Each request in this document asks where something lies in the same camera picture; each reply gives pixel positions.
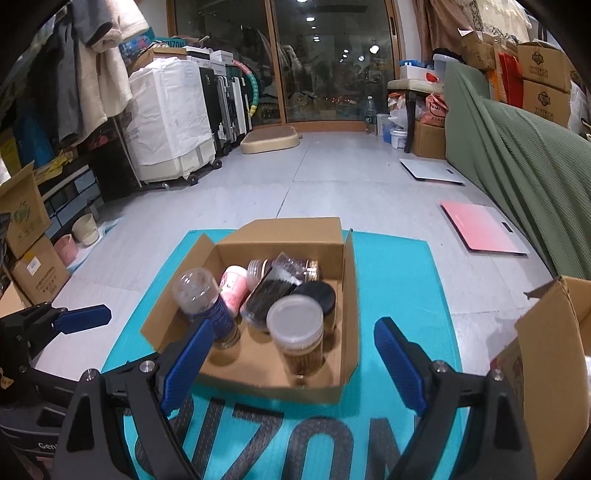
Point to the pink board on floor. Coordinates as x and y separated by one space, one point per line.
484 229

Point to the stacked cardboard boxes background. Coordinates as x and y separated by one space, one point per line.
547 81

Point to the glass sliding door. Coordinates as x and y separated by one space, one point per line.
319 64

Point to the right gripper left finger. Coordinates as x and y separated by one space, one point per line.
91 443

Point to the teal foam mat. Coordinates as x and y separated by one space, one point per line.
233 436

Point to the cardboard boxes left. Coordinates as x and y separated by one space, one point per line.
27 253

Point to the beige ceramic bowl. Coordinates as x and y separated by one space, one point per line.
85 230

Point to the plastic water bottle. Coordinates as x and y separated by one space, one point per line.
371 116

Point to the pink paper cup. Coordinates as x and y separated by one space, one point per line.
233 288

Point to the white plastic bucket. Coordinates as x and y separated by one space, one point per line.
399 138

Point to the black suitcases row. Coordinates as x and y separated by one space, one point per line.
231 95

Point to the large cardboard box right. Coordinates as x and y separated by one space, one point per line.
548 365

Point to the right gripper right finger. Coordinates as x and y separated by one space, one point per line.
495 443

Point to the white covered appliance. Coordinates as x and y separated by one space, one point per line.
165 125

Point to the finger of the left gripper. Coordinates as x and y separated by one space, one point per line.
73 321

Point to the small side table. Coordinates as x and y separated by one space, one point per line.
413 89

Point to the green covered sofa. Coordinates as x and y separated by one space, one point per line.
536 171

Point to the clear cup blue label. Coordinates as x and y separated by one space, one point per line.
197 295

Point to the clear jar white lid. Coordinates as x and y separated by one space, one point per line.
296 325

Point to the clear dome-lid cup dark contents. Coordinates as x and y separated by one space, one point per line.
257 305

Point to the cardboard box under table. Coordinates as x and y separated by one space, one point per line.
429 141

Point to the pink ceramic bowl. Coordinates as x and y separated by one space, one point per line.
67 249

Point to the beige floor cushion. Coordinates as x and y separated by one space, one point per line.
270 138

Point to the white board on floor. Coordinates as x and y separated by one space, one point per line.
432 171

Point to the clear jar with granola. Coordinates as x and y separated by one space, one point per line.
282 268

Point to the open cardboard sorting box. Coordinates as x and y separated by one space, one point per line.
253 366

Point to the hanging clothes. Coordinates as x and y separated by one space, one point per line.
73 76

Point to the black lid jar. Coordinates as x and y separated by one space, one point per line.
324 295

